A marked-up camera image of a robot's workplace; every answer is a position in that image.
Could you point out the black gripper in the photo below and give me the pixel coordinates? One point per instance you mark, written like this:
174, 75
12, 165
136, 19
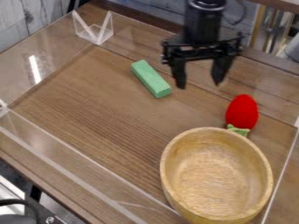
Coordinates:
180, 50

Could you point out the red plush strawberry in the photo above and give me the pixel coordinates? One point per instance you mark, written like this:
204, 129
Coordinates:
242, 114

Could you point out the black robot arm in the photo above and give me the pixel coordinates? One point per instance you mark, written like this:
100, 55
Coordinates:
202, 41

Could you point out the green rectangular block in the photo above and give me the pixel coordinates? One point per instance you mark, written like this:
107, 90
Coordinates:
152, 80

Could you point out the wooden bowl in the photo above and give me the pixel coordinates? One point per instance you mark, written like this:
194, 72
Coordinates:
216, 176

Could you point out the gold metal chair frame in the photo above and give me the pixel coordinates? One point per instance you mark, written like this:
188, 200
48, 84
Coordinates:
271, 27

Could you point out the clear acrylic corner bracket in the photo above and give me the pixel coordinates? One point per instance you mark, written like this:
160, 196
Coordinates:
93, 33

